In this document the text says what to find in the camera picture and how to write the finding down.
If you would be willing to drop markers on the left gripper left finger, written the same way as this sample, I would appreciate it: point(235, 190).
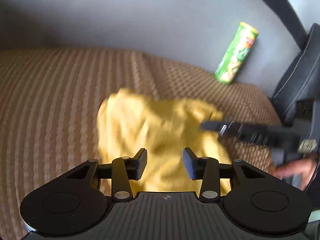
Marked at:
point(125, 169)

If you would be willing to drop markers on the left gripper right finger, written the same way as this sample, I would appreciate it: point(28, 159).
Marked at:
point(205, 169)

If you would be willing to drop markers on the yellow garment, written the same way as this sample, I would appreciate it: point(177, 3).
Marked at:
point(127, 122)

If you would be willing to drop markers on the person's right hand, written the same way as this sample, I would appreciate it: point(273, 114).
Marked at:
point(304, 167)

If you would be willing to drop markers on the dark leather cushion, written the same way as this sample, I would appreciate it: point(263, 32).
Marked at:
point(300, 81)

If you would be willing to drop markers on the woven brown seat mat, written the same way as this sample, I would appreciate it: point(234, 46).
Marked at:
point(50, 100)

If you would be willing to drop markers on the green chips can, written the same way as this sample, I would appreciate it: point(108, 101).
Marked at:
point(236, 53)

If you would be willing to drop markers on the black leather sofa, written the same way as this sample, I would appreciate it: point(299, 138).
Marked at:
point(285, 12)

